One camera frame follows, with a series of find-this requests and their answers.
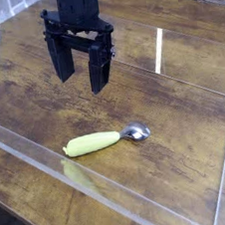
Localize clear acrylic enclosure walls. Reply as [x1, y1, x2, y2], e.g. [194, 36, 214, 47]
[0, 0, 225, 225]

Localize green handled metal spoon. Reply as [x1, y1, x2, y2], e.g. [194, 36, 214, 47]
[62, 121, 150, 157]

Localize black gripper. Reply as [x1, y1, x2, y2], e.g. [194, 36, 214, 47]
[41, 0, 113, 94]

